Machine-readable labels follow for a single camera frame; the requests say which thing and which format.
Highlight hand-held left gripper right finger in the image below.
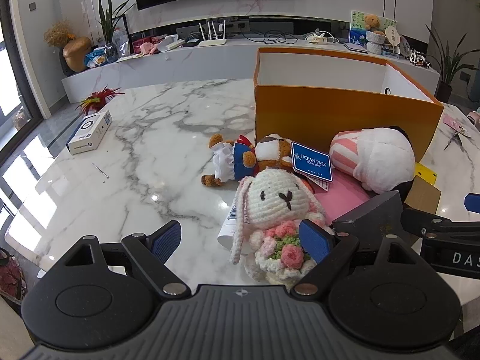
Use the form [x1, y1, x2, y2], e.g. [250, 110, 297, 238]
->
[290, 219, 422, 298]

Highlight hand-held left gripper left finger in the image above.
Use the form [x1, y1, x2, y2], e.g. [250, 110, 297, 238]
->
[60, 220, 192, 299]

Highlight small brown cardboard box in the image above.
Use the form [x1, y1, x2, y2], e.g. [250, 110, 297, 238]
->
[404, 184, 442, 215]

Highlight pink case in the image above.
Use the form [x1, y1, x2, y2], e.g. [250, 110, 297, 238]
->
[314, 175, 373, 226]

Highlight dark grey box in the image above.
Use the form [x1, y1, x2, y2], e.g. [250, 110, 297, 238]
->
[332, 190, 405, 254]

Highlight white crochet bunny doll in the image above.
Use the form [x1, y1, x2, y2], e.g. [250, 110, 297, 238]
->
[229, 167, 328, 285]

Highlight white tube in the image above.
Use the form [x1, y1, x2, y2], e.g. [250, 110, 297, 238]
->
[217, 194, 249, 250]

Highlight white pink striped plush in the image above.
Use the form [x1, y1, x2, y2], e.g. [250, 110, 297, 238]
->
[329, 125, 417, 194]

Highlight sailor red panda plush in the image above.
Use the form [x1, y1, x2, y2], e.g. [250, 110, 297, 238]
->
[202, 133, 301, 188]

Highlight orange cardboard box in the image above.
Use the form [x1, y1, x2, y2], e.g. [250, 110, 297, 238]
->
[253, 47, 445, 167]

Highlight blue hang tag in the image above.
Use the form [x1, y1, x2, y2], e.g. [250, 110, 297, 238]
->
[290, 141, 334, 182]

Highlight white box with blue label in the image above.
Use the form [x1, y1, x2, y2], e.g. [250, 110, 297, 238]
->
[65, 109, 113, 155]

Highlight potted plant in black pot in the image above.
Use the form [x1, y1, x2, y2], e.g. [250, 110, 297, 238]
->
[425, 23, 470, 104]

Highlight black white cow figurine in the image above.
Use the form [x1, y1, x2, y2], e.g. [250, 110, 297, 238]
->
[409, 49, 433, 69]

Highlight red feather decoration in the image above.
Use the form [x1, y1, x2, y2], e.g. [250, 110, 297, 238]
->
[76, 86, 125, 118]

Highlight dark red patterned cloth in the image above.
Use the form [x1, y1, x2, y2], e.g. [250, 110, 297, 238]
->
[0, 247, 29, 305]

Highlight white woven basket stand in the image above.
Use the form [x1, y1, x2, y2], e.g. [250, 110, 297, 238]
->
[365, 30, 386, 54]

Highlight white marble television cabinet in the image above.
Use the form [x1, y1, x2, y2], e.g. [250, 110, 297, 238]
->
[61, 37, 441, 103]

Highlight blue snack bag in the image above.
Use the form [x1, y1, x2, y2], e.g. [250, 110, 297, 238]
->
[84, 47, 110, 69]

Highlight white tablet stand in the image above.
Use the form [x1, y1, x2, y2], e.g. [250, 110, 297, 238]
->
[159, 34, 187, 53]

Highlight red box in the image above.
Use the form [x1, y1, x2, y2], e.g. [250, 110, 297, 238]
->
[131, 35, 168, 46]

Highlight brown teddy bear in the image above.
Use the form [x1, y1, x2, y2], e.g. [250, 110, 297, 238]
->
[363, 14, 384, 33]

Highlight white router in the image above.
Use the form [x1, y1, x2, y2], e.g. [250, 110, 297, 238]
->
[197, 20, 228, 48]

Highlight golden brown vase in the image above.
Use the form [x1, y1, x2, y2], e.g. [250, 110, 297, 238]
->
[62, 36, 93, 73]

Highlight green plant in glass vase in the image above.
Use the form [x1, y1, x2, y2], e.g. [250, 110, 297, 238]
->
[97, 0, 138, 63]

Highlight dried flower bunch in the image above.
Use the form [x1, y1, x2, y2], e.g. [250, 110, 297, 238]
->
[44, 20, 76, 48]

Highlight white charger with cable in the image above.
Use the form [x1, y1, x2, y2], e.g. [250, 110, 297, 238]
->
[305, 29, 340, 46]

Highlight black cables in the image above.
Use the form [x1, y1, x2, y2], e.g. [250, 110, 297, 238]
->
[248, 29, 298, 44]

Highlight black picture frame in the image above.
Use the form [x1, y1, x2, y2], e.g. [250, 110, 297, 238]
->
[112, 14, 131, 57]

